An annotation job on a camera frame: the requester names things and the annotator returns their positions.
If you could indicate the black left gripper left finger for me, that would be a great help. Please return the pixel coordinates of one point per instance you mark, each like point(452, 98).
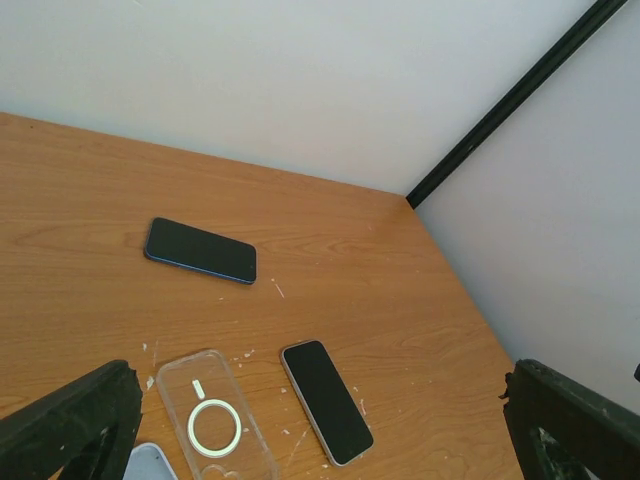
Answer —
point(84, 430)

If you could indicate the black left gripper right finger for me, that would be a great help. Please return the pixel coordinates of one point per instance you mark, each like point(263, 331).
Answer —
point(561, 429)

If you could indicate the clear magsafe phone case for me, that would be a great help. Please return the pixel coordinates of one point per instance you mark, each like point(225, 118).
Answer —
point(214, 425)

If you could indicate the white-edged black phone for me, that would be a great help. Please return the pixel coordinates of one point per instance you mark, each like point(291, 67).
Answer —
point(334, 416)

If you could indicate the blue-edged black phone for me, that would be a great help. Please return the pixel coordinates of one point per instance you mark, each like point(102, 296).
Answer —
point(188, 247)

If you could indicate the black right rear frame post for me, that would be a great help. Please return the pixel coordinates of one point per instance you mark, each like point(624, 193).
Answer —
point(594, 18)

